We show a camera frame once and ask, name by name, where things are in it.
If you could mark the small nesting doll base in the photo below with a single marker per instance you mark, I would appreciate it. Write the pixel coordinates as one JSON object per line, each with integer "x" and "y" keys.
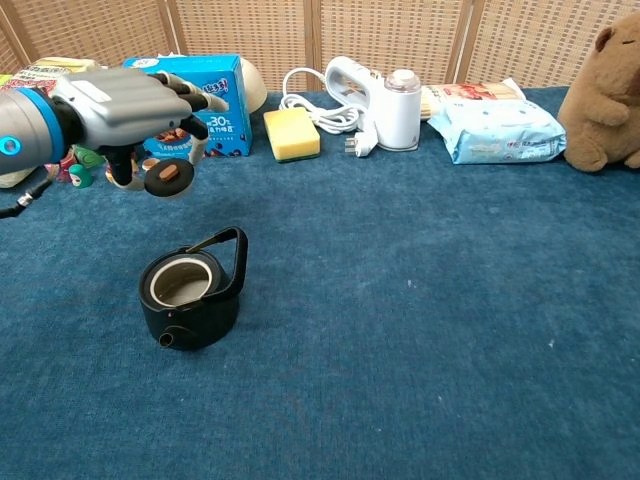
{"x": 149, "y": 163}

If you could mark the beige upturned bowl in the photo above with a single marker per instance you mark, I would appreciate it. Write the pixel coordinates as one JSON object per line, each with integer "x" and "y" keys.
{"x": 255, "y": 85}

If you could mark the small green nesting doll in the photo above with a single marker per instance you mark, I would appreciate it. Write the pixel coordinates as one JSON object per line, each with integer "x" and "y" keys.
{"x": 80, "y": 177}

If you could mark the pink nesting doll base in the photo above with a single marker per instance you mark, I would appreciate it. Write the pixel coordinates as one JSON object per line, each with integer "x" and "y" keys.
{"x": 66, "y": 172}

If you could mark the white handheld garment steamer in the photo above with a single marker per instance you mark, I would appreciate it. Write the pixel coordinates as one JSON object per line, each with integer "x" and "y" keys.
{"x": 397, "y": 120}

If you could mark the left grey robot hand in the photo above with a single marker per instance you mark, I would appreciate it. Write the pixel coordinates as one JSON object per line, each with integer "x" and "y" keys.
{"x": 120, "y": 105}

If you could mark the rattan folding screen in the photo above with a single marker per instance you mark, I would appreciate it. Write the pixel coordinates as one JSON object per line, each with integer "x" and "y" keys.
{"x": 385, "y": 40}

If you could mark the packaged chopsticks bundle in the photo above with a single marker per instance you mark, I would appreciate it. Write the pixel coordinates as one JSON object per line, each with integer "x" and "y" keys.
{"x": 465, "y": 92}

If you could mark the black lid with orange knob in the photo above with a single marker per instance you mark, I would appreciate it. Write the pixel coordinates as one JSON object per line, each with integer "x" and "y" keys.
{"x": 175, "y": 186}

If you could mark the blue table cloth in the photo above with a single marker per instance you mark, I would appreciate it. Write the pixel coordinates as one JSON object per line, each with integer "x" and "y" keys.
{"x": 400, "y": 300}

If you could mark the blue cookie box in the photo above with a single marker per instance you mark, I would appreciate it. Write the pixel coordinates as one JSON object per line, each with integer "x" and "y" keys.
{"x": 235, "y": 85}

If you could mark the light blue wet wipes pack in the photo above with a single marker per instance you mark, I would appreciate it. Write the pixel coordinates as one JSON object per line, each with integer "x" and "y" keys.
{"x": 500, "y": 131}

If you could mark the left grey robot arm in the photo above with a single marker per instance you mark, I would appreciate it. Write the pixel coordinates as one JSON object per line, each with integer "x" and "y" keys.
{"x": 20, "y": 130}

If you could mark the small red nesting doll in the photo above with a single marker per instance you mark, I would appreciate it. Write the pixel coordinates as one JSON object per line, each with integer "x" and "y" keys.
{"x": 108, "y": 176}

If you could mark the yellow green sponge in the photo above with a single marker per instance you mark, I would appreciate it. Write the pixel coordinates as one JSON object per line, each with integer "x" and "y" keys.
{"x": 290, "y": 132}

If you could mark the brown capybara plush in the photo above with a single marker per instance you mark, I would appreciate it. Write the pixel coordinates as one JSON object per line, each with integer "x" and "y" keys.
{"x": 600, "y": 110}

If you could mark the yellow sponge multipack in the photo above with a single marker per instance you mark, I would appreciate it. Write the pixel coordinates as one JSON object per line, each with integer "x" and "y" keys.
{"x": 45, "y": 67}

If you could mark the white cat-ear cup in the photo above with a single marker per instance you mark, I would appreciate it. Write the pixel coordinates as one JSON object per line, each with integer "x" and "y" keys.
{"x": 167, "y": 54}

